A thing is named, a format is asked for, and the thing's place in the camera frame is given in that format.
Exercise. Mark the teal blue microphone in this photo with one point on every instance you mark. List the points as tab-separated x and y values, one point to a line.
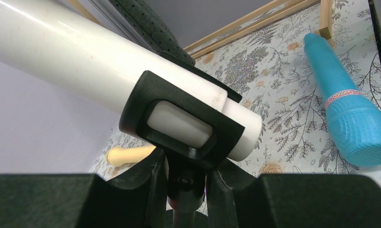
353	121

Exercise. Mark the dark grey hanging cloth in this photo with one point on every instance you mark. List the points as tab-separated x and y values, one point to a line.
151	28

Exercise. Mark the black mic stand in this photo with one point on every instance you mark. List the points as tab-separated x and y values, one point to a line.
190	139

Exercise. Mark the cream yellow microphone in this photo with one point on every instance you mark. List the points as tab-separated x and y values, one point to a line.
119	156

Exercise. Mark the white microphone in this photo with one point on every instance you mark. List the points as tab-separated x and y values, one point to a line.
56	45

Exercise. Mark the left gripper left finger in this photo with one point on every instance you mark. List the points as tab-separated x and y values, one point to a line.
133	199

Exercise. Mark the wooden frame rack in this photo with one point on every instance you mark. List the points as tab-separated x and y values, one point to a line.
211	42

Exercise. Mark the floral table mat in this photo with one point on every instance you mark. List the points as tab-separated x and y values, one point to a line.
269	69

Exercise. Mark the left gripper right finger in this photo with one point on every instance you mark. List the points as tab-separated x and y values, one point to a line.
236	199

